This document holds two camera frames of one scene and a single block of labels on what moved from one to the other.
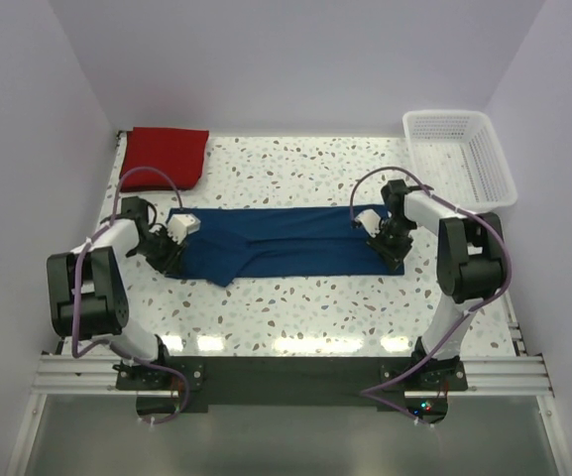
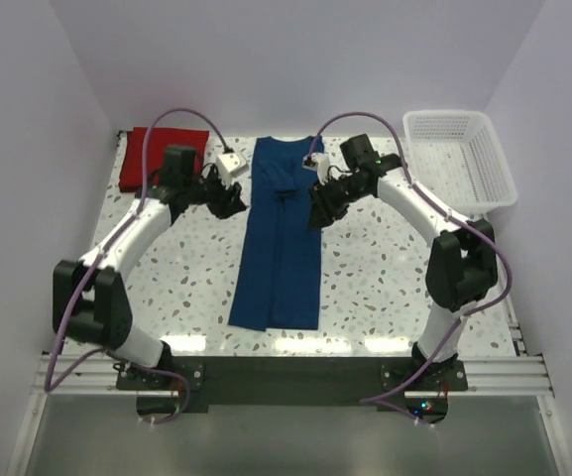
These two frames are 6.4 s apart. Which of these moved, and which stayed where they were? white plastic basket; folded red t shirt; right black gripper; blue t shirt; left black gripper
Moved: left black gripper; blue t shirt; right black gripper
Stayed: folded red t shirt; white plastic basket
